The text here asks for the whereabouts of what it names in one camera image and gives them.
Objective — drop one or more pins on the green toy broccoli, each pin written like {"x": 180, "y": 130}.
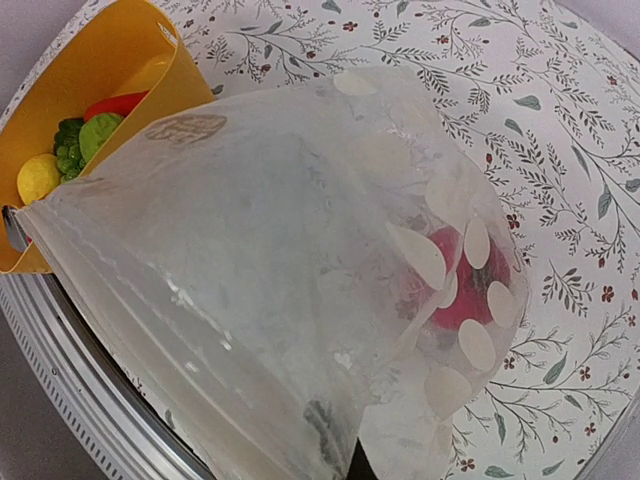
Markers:
{"x": 66, "y": 139}

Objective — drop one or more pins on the clear zip top bag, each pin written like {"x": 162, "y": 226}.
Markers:
{"x": 246, "y": 257}

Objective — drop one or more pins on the yellow plastic basket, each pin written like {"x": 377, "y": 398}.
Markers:
{"x": 129, "y": 46}

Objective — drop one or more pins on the orange toy carrot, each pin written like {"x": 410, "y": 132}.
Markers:
{"x": 121, "y": 105}

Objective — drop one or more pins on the green toy cabbage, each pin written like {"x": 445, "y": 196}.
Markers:
{"x": 95, "y": 132}

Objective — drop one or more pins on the yellow toy lemon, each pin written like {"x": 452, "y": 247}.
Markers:
{"x": 38, "y": 177}

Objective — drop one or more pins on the floral tablecloth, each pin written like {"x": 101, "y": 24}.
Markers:
{"x": 548, "y": 107}

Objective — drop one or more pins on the red toy tomato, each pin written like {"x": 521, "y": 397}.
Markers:
{"x": 470, "y": 300}

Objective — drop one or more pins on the green toy grapes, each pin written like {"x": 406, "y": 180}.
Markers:
{"x": 69, "y": 168}

